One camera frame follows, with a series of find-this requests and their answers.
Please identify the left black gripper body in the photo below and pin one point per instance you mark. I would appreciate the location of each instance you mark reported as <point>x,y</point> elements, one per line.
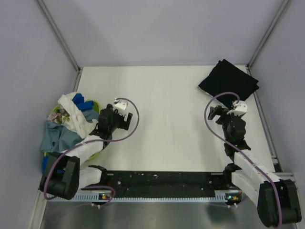
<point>118,121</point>

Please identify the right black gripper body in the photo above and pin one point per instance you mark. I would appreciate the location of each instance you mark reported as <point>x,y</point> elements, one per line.
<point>225,119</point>

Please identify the white floral t shirt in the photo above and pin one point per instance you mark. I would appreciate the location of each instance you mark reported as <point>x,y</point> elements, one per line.
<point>71,117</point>

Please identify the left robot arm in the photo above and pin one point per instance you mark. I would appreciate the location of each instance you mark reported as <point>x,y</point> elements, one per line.
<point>62,176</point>

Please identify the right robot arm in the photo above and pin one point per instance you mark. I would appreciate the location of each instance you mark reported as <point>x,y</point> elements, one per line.
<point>276,199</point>

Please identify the green plastic basket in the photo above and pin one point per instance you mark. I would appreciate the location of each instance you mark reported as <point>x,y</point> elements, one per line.
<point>96,107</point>

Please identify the folded black t shirt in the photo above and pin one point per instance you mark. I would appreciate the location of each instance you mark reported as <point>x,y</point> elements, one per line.
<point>225,77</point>

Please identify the royal blue t shirt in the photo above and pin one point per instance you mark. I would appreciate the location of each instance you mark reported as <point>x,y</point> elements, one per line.
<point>81,103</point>

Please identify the grey blue t shirt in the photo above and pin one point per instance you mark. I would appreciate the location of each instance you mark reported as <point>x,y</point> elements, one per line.
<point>58,138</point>

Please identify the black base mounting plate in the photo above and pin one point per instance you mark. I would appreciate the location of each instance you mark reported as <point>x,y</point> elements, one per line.
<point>152,184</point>

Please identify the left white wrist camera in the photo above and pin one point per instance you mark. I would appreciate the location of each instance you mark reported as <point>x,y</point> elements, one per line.
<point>120,104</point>

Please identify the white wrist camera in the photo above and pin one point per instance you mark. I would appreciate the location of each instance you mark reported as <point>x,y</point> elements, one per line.
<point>239,108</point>
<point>120,104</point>

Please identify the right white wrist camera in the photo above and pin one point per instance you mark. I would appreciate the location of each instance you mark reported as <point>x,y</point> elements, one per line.
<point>239,108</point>

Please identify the slotted cable duct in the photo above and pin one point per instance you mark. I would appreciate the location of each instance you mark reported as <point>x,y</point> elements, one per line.
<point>220,197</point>

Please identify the right aluminium frame post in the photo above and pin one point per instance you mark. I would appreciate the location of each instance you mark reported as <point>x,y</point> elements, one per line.
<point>270,29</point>

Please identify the aluminium frame post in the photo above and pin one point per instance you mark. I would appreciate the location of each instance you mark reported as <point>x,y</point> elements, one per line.
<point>58,35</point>
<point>270,29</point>

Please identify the left aluminium frame post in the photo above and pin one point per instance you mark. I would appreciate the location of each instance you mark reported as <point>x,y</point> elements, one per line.
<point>58,35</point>

